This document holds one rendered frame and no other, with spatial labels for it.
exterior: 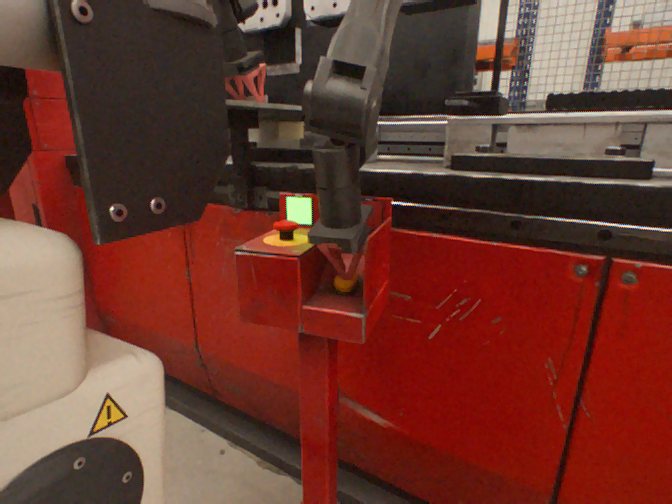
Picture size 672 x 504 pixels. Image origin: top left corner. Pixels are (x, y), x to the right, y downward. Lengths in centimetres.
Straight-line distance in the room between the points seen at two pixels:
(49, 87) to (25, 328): 147
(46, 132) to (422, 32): 126
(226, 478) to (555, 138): 117
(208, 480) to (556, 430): 92
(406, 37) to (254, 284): 109
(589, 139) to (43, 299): 77
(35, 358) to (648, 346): 73
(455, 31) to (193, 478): 153
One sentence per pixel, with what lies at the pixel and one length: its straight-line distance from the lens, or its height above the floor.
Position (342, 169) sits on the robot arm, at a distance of 50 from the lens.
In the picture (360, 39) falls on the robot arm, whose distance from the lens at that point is 49.
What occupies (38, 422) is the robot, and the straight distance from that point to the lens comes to 27.
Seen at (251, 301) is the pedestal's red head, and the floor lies 70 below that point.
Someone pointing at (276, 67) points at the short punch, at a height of 110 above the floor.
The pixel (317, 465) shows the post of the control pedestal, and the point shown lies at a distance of 81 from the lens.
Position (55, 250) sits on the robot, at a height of 88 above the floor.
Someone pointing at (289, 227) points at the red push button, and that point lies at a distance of 61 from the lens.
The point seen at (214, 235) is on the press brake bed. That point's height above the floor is 69.
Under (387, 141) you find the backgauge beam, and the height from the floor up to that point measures 92.
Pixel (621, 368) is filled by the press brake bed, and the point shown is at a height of 60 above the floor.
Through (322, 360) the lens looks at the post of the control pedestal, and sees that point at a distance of 67.
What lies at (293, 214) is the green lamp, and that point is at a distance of 71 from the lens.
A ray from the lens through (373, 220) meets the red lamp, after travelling 66.
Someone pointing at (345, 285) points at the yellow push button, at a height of 72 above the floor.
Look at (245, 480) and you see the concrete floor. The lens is 131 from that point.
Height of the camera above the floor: 94
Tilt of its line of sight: 18 degrees down
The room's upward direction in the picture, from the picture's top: straight up
